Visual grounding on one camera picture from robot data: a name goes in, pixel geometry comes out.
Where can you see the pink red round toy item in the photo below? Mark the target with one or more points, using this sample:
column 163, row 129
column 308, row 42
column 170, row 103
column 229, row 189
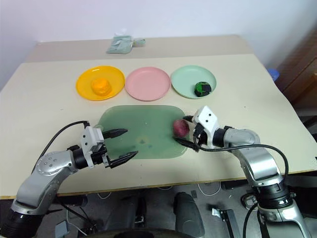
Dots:
column 181, row 128

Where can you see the blue bottle cap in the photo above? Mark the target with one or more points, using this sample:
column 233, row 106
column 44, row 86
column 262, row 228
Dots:
column 274, row 73

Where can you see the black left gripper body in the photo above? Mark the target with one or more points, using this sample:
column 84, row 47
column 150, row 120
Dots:
column 101, row 155

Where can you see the translucent green mat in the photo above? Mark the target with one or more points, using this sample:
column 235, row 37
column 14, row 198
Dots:
column 143, row 129

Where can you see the orange yellow toy item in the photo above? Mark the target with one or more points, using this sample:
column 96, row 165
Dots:
column 100, row 86

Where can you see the pink plate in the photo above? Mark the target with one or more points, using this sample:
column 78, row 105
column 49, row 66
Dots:
column 148, row 83

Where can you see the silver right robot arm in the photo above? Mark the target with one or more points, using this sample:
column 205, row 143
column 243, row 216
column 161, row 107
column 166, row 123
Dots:
column 257, row 163

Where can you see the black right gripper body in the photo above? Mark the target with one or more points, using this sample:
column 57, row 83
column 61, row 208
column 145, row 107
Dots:
column 199, row 135

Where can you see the small pale green object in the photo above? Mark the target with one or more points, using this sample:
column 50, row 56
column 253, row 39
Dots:
column 139, row 42

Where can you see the light green plate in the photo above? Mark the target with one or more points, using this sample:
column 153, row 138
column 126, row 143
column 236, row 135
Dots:
column 184, row 79

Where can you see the brown wooden cabinet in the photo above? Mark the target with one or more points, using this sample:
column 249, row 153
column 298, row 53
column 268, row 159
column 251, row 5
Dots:
column 301, row 74

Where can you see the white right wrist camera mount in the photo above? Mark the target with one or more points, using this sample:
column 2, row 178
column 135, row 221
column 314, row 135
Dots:
column 207, row 119

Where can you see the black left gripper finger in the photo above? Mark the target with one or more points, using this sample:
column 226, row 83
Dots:
column 116, row 133
column 123, row 158

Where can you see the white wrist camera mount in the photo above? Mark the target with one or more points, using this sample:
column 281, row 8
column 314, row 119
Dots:
column 92, row 136
column 207, row 119

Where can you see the pale green plastic bag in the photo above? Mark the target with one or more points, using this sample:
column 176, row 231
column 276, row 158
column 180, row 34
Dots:
column 119, row 44

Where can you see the black metal bracket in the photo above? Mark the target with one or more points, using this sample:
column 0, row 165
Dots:
column 226, row 218

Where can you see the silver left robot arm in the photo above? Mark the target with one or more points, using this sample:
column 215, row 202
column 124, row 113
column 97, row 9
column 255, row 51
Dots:
column 49, row 164

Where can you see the grey foot pedal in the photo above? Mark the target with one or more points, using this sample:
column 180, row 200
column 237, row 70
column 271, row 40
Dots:
column 61, row 229

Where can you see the yellow plate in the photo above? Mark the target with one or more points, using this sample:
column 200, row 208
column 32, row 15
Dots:
column 85, row 84

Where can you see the grey round floor object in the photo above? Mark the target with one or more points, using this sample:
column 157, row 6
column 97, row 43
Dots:
column 248, row 200

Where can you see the green and black toy item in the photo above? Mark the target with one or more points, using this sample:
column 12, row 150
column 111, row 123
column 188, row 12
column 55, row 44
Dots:
column 202, row 89

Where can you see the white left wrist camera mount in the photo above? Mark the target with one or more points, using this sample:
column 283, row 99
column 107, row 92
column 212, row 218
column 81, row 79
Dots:
column 92, row 136

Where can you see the black rounded padded shape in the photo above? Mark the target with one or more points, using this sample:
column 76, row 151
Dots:
column 187, row 213

